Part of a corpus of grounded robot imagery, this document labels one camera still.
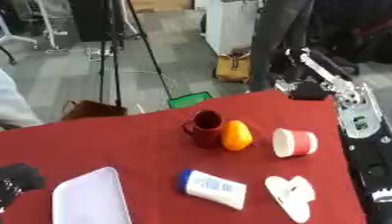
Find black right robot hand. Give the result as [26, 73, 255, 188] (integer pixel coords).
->
[274, 47, 361, 102]

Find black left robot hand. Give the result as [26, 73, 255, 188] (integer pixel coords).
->
[0, 162, 48, 214]

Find white tray box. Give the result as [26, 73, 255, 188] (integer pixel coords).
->
[50, 166, 134, 224]

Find red and white paper cup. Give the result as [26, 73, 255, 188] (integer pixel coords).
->
[270, 128, 320, 158]

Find orange toy fruit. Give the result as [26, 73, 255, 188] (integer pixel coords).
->
[219, 119, 256, 152]

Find brown bag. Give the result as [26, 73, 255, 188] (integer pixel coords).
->
[59, 100, 129, 122]

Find white cabinet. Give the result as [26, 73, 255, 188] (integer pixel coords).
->
[202, 0, 269, 56]

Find white heart-shaped soft object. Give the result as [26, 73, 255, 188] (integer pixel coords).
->
[263, 175, 318, 224]

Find dark red mug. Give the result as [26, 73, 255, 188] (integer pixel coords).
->
[180, 109, 226, 150]

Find green bag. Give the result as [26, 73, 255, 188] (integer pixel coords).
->
[166, 91, 214, 109]

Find white tube with blue cap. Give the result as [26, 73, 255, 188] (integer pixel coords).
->
[176, 168, 250, 211]

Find white chair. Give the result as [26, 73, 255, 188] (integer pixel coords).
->
[0, 13, 40, 66]

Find black tripod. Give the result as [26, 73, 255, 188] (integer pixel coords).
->
[96, 0, 177, 109]

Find black cabinet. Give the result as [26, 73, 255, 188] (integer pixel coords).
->
[67, 0, 128, 42]

